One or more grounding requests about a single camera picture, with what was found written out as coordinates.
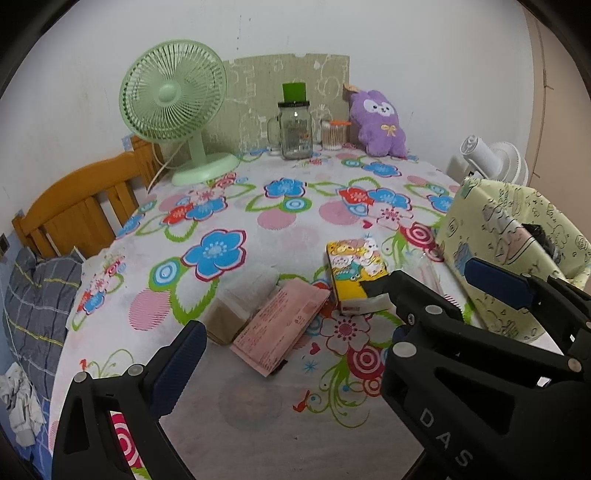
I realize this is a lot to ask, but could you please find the grey plaid pillow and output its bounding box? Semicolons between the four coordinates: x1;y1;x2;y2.
1;247;83;400

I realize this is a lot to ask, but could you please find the glass mason jar mug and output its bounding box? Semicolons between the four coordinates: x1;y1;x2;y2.
266;100;314;160

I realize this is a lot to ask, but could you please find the blue bed sheet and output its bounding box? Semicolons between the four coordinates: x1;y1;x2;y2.
0;391;59;480

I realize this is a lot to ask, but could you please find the yellow cartoon fabric storage box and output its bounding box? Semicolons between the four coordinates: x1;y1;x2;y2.
436;177;590;343

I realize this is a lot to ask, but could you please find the wall power outlet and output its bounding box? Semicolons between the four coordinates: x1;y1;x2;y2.
0;234;10;254

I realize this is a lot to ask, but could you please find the cotton swab jar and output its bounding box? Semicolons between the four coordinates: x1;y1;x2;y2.
321;120;351;150

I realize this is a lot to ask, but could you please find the clear plastic bag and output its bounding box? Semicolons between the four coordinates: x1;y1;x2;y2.
402;250;459;306

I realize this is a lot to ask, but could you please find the green desk fan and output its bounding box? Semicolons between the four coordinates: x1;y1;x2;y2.
119;40;239;187

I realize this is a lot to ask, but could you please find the pink tissue pack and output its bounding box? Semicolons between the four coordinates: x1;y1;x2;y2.
229;278;329;377

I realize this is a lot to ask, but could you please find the purple plush bunny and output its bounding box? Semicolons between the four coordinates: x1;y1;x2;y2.
349;90;408;158

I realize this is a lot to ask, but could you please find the yellow cartoon tissue pack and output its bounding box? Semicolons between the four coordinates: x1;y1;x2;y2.
327;236;393;316

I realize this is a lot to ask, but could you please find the white standing fan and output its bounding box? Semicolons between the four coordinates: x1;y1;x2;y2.
447;135;530;186

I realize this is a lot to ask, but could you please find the beige tissue pack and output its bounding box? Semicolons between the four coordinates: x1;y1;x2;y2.
201;264;280;345

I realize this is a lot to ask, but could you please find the floral tablecloth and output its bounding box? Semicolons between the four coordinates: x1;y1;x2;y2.
50;149;480;479

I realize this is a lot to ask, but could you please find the beige patterned wall board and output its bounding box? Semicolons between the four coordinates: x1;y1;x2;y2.
202;54;349;154

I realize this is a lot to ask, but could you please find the crumpled white cloth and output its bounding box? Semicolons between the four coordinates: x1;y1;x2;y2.
0;362;45;447

